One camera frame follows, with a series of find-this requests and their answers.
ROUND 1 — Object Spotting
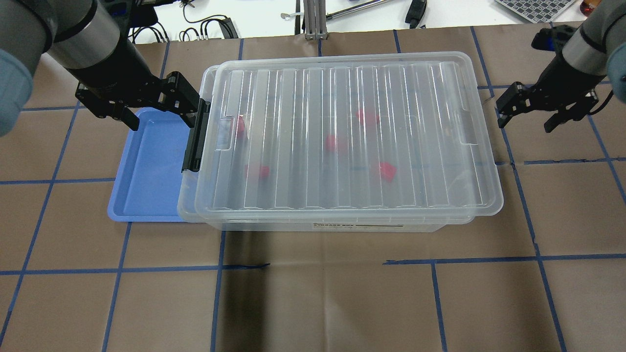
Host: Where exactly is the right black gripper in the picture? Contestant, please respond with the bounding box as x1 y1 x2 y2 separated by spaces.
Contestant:
496 53 600 133

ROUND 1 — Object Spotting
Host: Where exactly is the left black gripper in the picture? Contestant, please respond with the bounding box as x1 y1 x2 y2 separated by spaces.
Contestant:
67 42 201 131

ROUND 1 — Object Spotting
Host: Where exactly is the red block from tray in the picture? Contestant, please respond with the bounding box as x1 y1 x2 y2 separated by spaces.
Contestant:
244 164 270 181

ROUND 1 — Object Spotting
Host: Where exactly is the clear plastic box lid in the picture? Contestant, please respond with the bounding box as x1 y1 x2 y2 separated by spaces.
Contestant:
195 51 504 223

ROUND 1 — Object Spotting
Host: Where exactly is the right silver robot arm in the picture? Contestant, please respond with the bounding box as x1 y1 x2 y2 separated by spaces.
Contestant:
496 0 626 133

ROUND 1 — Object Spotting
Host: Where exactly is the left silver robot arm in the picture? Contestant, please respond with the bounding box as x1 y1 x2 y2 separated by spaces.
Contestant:
0 0 204 135

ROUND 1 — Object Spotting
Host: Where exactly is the clear plastic storage box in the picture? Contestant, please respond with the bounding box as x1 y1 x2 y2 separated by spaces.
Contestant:
177 64 494 232

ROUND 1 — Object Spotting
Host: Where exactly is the blue plastic tray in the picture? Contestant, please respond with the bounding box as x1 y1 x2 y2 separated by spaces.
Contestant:
108 109 190 222

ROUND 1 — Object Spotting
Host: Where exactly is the red block near latch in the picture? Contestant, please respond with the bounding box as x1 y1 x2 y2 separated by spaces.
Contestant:
235 114 247 140

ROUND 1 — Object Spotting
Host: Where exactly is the black power adapter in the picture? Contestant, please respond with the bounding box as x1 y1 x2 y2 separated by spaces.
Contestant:
218 17 239 39

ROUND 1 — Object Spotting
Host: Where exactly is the long metal grabber rod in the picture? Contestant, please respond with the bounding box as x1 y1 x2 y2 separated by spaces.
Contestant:
280 0 389 20

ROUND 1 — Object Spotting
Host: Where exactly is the red block lower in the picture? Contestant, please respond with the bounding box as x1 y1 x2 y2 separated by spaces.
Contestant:
374 162 397 183

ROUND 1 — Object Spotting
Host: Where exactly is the red block upper middle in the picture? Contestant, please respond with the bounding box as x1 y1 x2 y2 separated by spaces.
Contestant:
356 109 380 127

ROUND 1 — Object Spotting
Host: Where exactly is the red block centre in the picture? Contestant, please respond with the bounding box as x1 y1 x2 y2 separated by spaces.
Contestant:
323 134 349 154

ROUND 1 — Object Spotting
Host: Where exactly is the black box latch handle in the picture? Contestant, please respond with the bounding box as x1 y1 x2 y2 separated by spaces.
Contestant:
181 98 211 172

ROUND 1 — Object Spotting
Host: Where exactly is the aluminium frame post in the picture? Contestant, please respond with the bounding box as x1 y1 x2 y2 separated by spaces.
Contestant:
303 0 327 41

